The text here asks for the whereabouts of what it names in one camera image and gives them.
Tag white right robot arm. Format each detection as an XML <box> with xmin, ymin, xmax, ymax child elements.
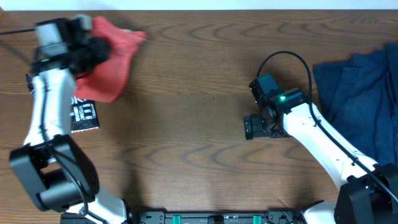
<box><xmin>244</xmin><ymin>87</ymin><xmax>397</xmax><ymax>223</ymax></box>

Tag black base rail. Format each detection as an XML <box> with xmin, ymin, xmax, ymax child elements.
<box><xmin>139</xmin><ymin>210</ymin><xmax>306</xmax><ymax>224</ymax></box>

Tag dark blue denim garment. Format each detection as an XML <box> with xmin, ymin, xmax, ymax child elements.
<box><xmin>313</xmin><ymin>44</ymin><xmax>397</xmax><ymax>165</ymax></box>

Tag black printed folded shirt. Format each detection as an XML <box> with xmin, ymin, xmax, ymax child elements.
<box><xmin>25</xmin><ymin>74</ymin><xmax>100</xmax><ymax>134</ymax></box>

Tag orange red t-shirt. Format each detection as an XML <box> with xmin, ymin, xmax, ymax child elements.
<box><xmin>75</xmin><ymin>16</ymin><xmax>147</xmax><ymax>103</ymax></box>

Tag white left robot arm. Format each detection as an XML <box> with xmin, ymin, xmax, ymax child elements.
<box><xmin>9</xmin><ymin>37</ymin><xmax>131</xmax><ymax>223</ymax></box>

